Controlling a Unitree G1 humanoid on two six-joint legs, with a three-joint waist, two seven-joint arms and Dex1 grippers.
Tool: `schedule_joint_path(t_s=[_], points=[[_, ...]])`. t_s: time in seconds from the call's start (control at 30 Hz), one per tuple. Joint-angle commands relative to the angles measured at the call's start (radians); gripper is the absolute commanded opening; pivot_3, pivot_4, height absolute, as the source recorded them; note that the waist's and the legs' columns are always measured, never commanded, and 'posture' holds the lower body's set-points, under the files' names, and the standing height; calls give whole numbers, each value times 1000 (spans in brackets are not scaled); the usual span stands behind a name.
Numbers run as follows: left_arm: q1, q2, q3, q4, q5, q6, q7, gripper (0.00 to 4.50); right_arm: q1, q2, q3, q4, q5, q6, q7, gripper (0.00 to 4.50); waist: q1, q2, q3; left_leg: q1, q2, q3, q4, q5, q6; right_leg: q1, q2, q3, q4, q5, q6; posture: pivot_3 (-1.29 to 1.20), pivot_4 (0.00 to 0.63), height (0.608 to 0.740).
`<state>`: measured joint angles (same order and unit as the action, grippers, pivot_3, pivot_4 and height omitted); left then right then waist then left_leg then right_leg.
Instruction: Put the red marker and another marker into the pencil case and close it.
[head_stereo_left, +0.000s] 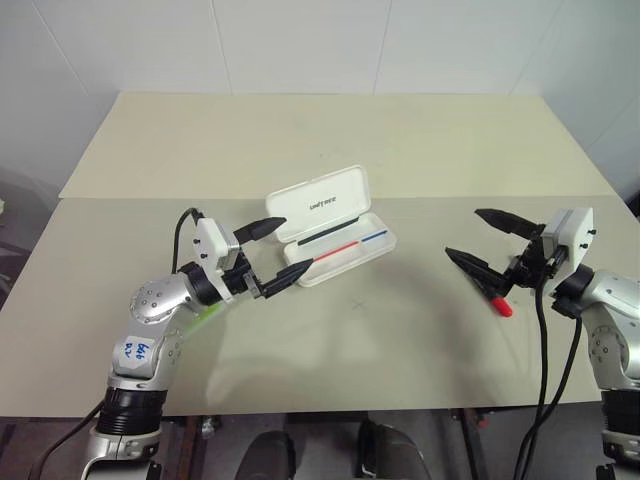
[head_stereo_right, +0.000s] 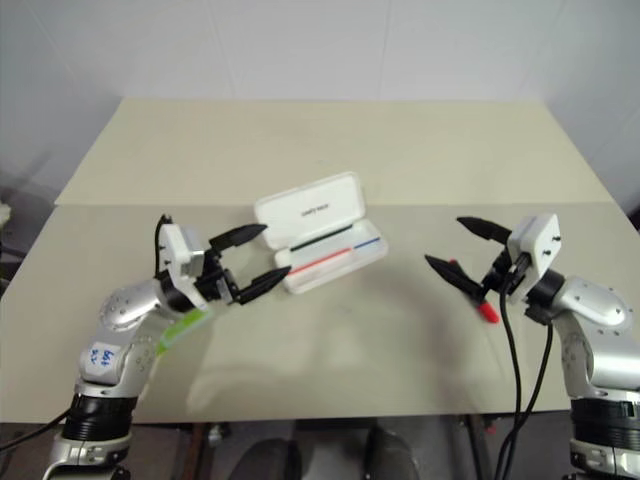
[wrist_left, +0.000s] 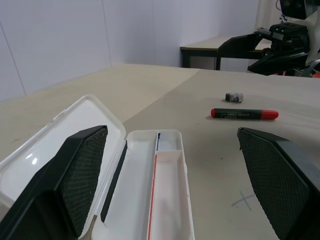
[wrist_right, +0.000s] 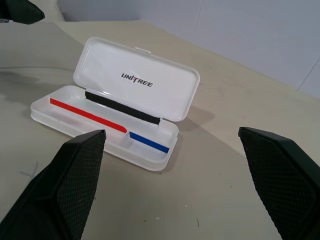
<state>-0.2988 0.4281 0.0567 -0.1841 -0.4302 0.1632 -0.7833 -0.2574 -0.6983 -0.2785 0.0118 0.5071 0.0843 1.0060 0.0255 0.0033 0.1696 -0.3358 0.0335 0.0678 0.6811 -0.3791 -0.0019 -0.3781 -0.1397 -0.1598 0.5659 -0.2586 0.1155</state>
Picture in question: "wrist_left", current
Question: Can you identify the red and black marker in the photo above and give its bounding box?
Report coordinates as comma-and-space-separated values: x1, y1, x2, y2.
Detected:
210, 107, 280, 121

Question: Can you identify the white plastic case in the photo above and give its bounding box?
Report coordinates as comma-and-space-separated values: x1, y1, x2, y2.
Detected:
0, 93, 196, 240

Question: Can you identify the beige desk with dark frame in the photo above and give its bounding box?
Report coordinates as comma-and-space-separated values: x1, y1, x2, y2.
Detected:
179, 33, 272, 71

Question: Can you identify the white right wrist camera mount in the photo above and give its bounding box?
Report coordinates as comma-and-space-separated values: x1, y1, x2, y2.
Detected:
276, 0, 320, 63

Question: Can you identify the small grey eraser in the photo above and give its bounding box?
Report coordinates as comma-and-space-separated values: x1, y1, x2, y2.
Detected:
224, 92, 245, 103

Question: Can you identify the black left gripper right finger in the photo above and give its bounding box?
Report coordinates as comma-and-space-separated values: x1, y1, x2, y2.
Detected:
236, 126, 320, 240

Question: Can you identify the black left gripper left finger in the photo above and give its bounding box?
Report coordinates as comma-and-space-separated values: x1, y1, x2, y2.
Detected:
0, 124, 109, 240

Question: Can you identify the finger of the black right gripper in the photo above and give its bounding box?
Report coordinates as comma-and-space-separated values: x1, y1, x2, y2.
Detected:
246, 48, 309, 76
217, 33, 265, 54

